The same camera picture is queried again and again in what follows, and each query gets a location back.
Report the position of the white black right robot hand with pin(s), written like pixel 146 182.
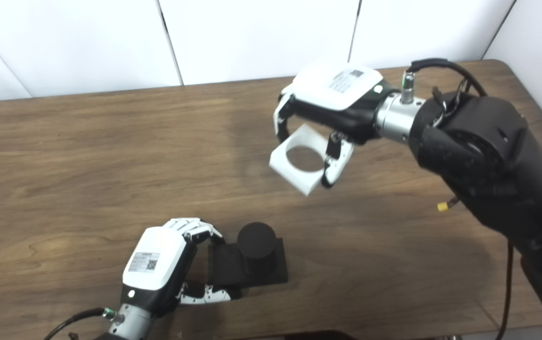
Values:
pixel 332 89

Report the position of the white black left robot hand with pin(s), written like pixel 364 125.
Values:
pixel 155 262

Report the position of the white square piece with hole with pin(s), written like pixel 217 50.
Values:
pixel 294 178

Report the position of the black peg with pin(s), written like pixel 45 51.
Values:
pixel 256 243

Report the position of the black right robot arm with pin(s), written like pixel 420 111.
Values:
pixel 483 156

